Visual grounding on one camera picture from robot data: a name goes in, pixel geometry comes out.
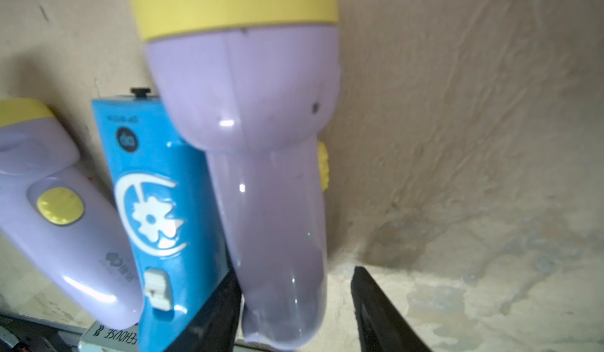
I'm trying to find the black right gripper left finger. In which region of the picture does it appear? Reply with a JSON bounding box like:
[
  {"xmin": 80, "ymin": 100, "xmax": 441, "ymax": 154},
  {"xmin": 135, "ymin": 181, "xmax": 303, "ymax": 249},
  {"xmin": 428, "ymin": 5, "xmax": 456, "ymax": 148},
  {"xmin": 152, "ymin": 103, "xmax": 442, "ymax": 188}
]
[{"xmin": 166, "ymin": 270, "xmax": 242, "ymax": 352}]

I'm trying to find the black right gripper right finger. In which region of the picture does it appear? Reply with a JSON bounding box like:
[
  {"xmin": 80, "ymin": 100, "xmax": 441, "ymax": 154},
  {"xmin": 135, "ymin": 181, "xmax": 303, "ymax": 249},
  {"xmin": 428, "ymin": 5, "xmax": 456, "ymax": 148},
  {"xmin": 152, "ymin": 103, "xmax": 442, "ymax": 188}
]
[{"xmin": 351, "ymin": 265, "xmax": 430, "ymax": 352}]

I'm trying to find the treehouse storey book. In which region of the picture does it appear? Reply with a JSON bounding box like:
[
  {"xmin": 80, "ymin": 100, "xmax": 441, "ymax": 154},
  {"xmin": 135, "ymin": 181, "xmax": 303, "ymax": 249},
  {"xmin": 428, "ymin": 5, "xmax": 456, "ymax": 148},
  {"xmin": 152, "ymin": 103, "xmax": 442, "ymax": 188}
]
[{"xmin": 78, "ymin": 322, "xmax": 139, "ymax": 352}]

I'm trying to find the blue flashlight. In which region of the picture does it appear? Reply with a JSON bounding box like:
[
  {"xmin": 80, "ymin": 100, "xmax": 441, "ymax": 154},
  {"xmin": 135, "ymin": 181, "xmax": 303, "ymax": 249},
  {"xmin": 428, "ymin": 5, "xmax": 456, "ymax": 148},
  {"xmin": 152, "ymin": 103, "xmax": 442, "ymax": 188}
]
[{"xmin": 91, "ymin": 96, "xmax": 229, "ymax": 351}]

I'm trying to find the purple flashlight lower row left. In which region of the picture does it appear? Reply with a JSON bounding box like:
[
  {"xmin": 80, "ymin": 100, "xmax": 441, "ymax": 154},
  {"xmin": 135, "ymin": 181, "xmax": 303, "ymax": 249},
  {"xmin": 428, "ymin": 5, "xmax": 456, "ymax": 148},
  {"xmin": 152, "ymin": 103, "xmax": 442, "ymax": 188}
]
[{"xmin": 1, "ymin": 98, "xmax": 143, "ymax": 329}]

